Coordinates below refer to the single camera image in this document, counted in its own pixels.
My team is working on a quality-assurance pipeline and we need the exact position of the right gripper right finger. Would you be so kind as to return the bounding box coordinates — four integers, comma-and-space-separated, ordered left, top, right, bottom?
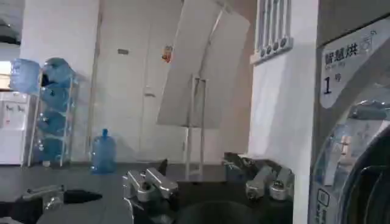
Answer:
223, 152, 296, 201

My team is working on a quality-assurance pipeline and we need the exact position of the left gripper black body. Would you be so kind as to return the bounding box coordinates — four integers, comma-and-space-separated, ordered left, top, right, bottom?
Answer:
0, 196, 44, 224

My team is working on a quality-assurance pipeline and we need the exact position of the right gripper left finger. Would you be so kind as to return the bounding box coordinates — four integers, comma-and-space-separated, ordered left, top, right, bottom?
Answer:
121, 158, 180, 214

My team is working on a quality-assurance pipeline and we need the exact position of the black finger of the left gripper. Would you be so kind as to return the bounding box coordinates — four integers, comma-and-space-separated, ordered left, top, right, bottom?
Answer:
21, 184, 104, 211

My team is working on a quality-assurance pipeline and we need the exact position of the blue water jug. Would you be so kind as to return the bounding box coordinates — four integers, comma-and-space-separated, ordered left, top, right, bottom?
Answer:
9, 58, 41, 94
37, 110, 69, 137
41, 57, 76, 89
90, 128, 118, 175
34, 136, 66, 164
40, 86, 74, 113

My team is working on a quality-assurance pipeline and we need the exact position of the metal water jug rack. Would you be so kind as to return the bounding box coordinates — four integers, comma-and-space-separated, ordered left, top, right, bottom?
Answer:
27, 69, 80, 168

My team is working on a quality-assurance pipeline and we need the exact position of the white water dispenser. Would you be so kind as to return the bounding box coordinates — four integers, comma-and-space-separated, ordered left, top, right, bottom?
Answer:
0, 90, 30, 166

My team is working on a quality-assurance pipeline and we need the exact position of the white door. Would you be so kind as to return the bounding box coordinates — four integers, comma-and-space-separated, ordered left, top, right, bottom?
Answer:
88, 0, 187, 164

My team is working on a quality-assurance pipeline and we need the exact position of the round glass dryer door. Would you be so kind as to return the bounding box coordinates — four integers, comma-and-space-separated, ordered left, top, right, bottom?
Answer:
310, 100, 390, 224

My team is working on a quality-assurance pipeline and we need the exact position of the grey dryer machine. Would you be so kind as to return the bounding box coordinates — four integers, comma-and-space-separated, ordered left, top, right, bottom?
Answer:
307, 0, 390, 224

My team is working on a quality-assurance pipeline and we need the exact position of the white board on stand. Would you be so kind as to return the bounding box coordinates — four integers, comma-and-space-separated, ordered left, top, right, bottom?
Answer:
156, 0, 252, 181

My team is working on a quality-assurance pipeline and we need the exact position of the red door sticker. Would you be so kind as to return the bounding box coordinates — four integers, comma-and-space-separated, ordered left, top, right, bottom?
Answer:
161, 45, 174, 64

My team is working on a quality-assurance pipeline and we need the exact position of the white barred wall fixture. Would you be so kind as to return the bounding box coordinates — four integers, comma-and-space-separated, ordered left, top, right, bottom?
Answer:
250, 0, 294, 66

